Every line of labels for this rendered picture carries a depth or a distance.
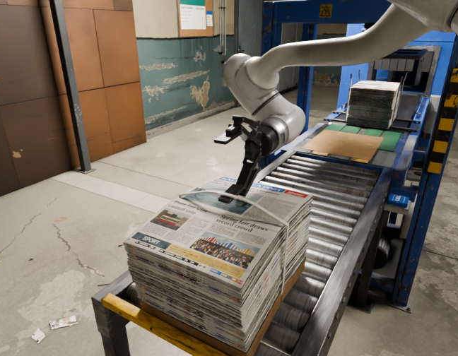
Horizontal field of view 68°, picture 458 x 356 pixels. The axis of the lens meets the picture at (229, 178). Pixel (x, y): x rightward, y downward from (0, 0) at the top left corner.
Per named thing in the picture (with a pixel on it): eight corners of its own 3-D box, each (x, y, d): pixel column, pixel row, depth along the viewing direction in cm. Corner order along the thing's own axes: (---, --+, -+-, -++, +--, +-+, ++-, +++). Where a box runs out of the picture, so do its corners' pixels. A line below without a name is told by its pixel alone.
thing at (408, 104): (414, 148, 224) (418, 134, 220) (318, 133, 254) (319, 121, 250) (427, 106, 344) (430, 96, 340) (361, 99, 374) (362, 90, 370)
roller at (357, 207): (364, 220, 131) (366, 208, 129) (254, 192, 153) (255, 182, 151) (366, 215, 135) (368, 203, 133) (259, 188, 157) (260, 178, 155)
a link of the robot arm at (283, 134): (288, 150, 94) (280, 158, 90) (259, 145, 98) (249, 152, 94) (289, 118, 90) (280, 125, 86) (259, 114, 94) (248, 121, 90)
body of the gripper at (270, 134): (278, 125, 86) (261, 137, 79) (278, 156, 90) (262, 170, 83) (251, 122, 90) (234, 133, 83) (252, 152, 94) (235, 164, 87)
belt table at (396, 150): (401, 189, 168) (406, 170, 164) (279, 164, 198) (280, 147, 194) (414, 149, 223) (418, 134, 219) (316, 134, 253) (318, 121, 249)
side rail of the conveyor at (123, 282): (110, 340, 89) (103, 304, 85) (96, 330, 92) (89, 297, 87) (295, 171, 194) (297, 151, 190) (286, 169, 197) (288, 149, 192)
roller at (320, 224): (352, 246, 116) (354, 233, 114) (232, 210, 138) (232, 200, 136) (355, 239, 120) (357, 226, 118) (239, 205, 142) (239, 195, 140)
